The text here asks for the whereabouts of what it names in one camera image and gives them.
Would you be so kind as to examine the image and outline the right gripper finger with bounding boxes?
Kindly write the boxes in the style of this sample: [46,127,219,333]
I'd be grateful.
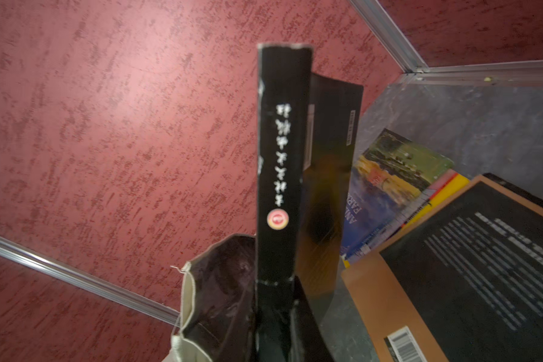
[291,276,334,362]

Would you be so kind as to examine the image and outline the cream canvas tote bag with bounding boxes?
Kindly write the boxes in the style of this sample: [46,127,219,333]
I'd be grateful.
[165,234,256,361]

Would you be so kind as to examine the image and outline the blue green landscape book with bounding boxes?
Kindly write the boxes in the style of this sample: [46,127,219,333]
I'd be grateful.
[340,129,453,264]

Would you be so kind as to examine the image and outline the black book yellow chinese title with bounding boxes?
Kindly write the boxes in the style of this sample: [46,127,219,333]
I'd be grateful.
[254,43,364,361]

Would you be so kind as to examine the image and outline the black gold patterned book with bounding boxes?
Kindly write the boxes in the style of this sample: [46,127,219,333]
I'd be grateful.
[482,173,543,208]

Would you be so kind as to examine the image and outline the red cover book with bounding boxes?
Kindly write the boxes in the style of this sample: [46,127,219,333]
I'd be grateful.
[380,170,469,241]

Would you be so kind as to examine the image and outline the left corner aluminium post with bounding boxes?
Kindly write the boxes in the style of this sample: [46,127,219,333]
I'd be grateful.
[0,236,179,327]

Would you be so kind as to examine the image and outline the corner aluminium post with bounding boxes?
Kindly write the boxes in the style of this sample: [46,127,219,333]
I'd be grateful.
[0,236,179,327]
[350,1,543,87]

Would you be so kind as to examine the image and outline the right corner aluminium post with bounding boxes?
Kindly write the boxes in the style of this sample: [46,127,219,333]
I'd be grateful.
[350,1,543,87]

